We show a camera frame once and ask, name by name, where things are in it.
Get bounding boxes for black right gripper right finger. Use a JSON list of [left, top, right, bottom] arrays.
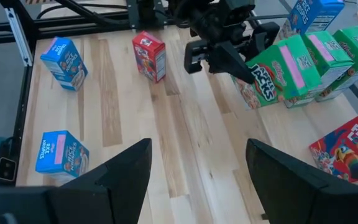
[[246, 138, 358, 224]]

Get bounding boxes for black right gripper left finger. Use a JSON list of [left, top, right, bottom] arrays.
[[0, 138, 153, 224]]

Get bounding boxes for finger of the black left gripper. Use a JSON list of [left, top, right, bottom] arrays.
[[208, 40, 257, 84], [250, 21, 281, 60]]

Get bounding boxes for blue Rice Krispies cereal box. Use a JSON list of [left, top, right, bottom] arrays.
[[40, 36, 89, 92], [280, 0, 346, 40], [35, 129, 90, 183]]

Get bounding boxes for red Froot Loops cereal box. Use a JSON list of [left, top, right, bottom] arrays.
[[131, 30, 167, 84], [308, 111, 358, 184]]

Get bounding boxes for silver aluminium extrusion bar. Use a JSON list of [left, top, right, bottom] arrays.
[[4, 7, 34, 68]]

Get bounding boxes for small black camera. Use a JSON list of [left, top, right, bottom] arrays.
[[0, 157, 17, 182]]

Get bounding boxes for black metal table frame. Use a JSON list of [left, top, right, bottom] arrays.
[[0, 0, 291, 187]]

